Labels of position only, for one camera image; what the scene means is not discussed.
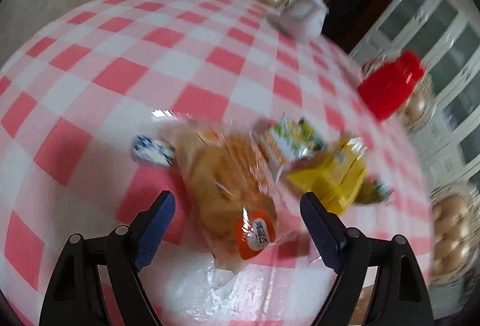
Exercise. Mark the white glass-door cabinet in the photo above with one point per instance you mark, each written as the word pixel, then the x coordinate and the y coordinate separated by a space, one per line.
pixel 448 44

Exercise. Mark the pink white checkered tablecloth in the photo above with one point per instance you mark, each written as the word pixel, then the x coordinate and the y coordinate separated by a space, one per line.
pixel 75 95

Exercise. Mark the red thermos jug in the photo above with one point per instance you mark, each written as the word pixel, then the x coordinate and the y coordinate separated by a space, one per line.
pixel 387 88

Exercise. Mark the sandwich cake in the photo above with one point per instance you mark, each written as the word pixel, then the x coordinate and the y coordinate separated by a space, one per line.
pixel 237 202

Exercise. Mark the white ceramic teapot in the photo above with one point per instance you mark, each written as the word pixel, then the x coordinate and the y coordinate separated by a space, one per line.
pixel 303 20

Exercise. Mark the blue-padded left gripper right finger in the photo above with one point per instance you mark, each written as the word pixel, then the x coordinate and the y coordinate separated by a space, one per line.
pixel 399 296

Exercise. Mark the green white snack packet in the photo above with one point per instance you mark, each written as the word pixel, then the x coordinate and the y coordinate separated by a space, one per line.
pixel 287 142

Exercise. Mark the beige tufted chair middle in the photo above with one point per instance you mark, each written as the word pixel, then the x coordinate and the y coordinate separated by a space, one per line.
pixel 420 107

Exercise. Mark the beige tufted chair right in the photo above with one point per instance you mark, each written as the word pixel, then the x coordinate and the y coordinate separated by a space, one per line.
pixel 455 208

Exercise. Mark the dark green small snack packet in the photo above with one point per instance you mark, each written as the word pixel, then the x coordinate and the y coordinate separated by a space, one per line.
pixel 373 191

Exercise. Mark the yellow sandwich bread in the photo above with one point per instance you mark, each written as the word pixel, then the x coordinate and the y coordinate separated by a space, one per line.
pixel 335 175

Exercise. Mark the small blue white candy block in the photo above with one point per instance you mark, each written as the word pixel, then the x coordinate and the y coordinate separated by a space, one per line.
pixel 152 151

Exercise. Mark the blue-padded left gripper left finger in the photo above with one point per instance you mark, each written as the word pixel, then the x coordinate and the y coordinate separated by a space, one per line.
pixel 74 295

